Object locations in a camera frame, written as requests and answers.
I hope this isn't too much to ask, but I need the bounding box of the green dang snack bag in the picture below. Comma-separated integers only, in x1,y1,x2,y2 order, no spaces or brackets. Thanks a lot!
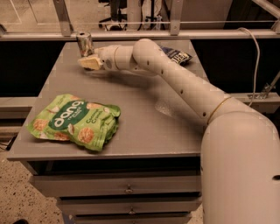
27,94,121,151

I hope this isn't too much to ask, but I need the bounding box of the white cable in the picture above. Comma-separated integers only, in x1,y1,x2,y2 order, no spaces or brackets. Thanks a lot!
237,27,261,108

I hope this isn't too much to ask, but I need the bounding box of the dark blue chip bag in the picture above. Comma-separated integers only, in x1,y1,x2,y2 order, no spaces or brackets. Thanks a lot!
161,46,193,67

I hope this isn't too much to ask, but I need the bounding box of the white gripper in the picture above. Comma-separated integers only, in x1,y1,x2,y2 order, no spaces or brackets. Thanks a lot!
78,45,118,70

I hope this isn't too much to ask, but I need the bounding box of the top grey drawer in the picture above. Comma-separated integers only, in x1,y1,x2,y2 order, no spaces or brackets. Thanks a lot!
30,171,201,197

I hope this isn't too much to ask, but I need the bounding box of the metal guard rail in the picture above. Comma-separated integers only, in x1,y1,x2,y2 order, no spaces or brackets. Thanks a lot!
0,0,280,41

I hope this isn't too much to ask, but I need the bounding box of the bottom grey drawer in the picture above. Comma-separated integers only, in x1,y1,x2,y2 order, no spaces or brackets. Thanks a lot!
73,213,191,224

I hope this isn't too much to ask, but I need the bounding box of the grey drawer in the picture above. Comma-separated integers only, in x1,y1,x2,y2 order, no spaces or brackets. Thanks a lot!
73,213,191,224
58,195,201,215
30,171,201,197

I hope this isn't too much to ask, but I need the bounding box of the middle grey drawer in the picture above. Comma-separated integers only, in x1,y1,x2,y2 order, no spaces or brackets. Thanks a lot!
58,195,201,215

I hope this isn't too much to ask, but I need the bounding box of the grey drawer cabinet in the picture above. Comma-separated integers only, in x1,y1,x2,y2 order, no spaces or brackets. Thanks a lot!
8,43,204,224

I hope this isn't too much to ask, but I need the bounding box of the black office chair base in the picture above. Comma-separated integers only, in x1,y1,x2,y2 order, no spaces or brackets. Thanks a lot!
99,0,127,31

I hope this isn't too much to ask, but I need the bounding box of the silver blue Red Bull can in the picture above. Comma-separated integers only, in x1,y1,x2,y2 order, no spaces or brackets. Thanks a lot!
76,31,94,57

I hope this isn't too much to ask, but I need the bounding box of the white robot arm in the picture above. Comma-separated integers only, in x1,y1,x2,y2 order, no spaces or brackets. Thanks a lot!
79,38,280,224

